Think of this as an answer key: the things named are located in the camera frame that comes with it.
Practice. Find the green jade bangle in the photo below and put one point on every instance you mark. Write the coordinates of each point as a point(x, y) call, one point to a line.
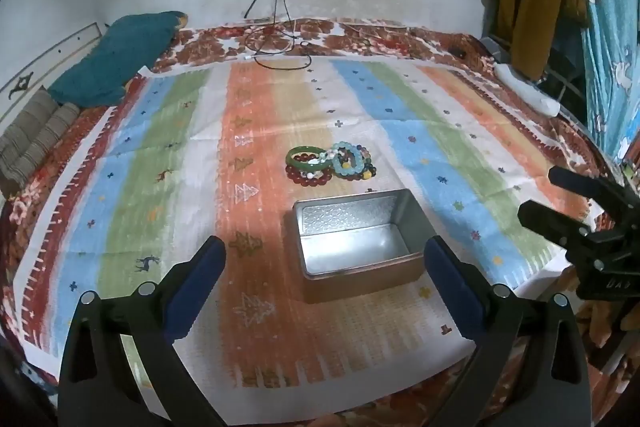
point(295, 159)

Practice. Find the brown striped cushion roll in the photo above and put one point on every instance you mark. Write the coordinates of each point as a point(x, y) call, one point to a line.
point(45, 142)
point(22, 127)

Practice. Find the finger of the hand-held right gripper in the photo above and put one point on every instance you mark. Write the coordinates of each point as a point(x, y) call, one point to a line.
point(580, 182)
point(550, 222)

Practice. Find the rectangular metal tin box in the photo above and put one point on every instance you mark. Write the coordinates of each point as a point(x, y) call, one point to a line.
point(355, 252)

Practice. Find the white oblong object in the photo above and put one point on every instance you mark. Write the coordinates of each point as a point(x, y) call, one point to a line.
point(525, 87)

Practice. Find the white decorated headboard panel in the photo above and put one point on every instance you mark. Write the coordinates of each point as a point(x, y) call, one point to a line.
point(45, 62)

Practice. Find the striped colourful mat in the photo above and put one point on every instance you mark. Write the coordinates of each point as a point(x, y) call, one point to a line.
point(175, 187)

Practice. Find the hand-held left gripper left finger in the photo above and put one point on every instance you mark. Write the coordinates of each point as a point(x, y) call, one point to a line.
point(200, 287)

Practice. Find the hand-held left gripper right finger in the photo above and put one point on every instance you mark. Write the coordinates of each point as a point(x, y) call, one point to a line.
point(450, 287)

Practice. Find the teal pillow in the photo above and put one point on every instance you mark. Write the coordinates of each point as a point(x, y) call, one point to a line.
point(115, 62)

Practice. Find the teal printed curtain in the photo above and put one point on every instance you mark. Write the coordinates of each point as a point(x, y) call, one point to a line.
point(610, 37)

